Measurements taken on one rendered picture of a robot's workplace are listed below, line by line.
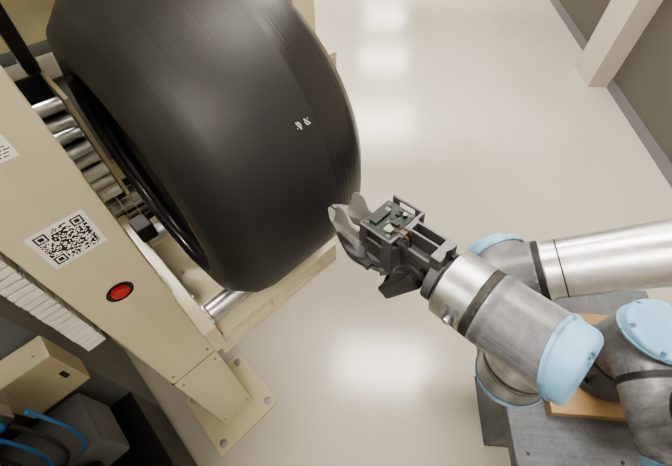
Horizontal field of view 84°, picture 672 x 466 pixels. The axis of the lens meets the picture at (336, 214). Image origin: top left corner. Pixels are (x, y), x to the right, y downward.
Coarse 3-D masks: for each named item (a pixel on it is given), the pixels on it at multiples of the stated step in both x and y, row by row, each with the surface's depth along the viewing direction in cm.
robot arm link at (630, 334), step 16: (640, 304) 80; (656, 304) 80; (608, 320) 85; (624, 320) 79; (640, 320) 77; (656, 320) 77; (608, 336) 84; (624, 336) 79; (640, 336) 75; (656, 336) 75; (608, 352) 83; (624, 352) 79; (640, 352) 76; (656, 352) 73; (608, 368) 86; (624, 368) 78; (640, 368) 76; (656, 368) 74
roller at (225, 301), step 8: (216, 296) 80; (224, 296) 79; (232, 296) 80; (240, 296) 81; (208, 304) 78; (216, 304) 78; (224, 304) 79; (232, 304) 80; (208, 312) 80; (216, 312) 78; (224, 312) 79; (216, 320) 79
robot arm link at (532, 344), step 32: (480, 288) 41; (512, 288) 40; (480, 320) 40; (512, 320) 38; (544, 320) 38; (576, 320) 38; (512, 352) 38; (544, 352) 36; (576, 352) 35; (512, 384) 42; (544, 384) 37; (576, 384) 35
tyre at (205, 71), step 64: (64, 0) 48; (128, 0) 44; (192, 0) 46; (256, 0) 49; (64, 64) 53; (128, 64) 42; (192, 64) 43; (256, 64) 47; (320, 64) 52; (128, 128) 46; (192, 128) 43; (256, 128) 46; (320, 128) 52; (192, 192) 46; (256, 192) 48; (320, 192) 55; (192, 256) 78; (256, 256) 53
